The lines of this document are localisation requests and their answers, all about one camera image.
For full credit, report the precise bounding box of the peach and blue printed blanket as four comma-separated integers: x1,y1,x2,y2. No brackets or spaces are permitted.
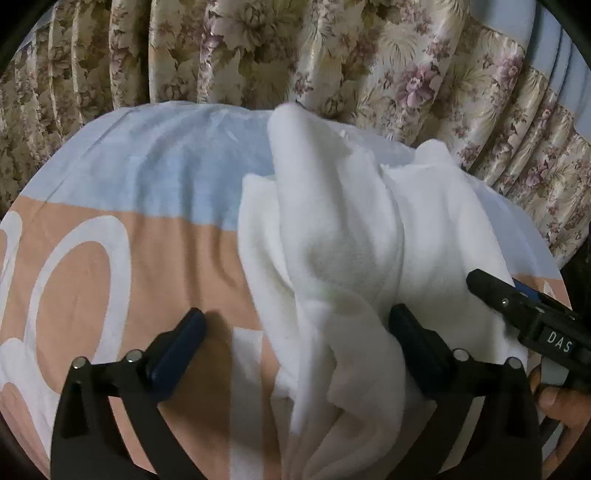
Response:
0,100,574,480

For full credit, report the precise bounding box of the floral and blue curtain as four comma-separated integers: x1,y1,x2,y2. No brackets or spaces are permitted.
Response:
0,0,591,271

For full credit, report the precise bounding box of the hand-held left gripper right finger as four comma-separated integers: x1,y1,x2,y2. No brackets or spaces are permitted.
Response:
389,304,542,480

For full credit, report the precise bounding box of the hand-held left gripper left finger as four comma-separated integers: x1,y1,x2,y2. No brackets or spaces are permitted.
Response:
50,308,209,480

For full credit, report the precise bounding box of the white fleece towel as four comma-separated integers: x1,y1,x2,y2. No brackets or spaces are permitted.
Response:
233,104,531,480

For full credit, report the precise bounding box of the person's right hand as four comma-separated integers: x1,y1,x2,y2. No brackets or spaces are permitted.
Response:
527,368,591,428

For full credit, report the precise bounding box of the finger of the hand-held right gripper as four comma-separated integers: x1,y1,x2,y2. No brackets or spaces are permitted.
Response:
512,279,561,309
465,270,546,329

